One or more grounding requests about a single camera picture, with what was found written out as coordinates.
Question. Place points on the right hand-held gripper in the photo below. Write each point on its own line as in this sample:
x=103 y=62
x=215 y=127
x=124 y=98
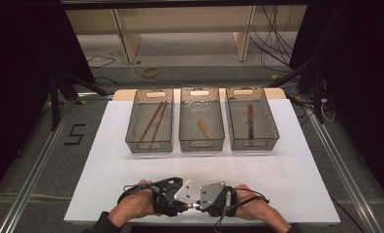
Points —
x=216 y=197

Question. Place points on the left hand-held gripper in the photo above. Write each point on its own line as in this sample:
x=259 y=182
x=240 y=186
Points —
x=169 y=199

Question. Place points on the translucent grey plastic bin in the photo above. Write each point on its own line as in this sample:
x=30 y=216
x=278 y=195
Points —
x=201 y=124
x=251 y=123
x=151 y=124

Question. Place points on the person's left hand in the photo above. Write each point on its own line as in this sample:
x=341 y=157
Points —
x=136 y=204

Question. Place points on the person's right hand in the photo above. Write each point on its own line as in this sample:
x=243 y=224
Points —
x=253 y=205

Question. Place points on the white table cover sheet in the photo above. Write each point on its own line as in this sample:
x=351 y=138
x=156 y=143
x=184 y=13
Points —
x=212 y=168

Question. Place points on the yellow tape roll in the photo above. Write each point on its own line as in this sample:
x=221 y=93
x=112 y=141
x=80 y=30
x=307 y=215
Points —
x=150 y=72

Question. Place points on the black metal stand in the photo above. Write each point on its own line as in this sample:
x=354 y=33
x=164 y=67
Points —
x=316 y=87

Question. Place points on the black tripod stand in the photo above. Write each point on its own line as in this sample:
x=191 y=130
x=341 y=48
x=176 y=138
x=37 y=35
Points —
x=59 y=93

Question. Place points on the beige wooden desk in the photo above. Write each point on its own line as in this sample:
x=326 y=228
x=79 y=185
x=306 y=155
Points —
x=180 y=19

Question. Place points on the black curtain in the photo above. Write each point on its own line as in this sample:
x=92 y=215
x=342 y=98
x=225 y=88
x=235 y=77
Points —
x=361 y=81
x=22 y=81

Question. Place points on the aluminium floor rail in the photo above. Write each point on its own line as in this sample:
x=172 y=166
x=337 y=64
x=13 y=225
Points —
x=345 y=171
x=35 y=168

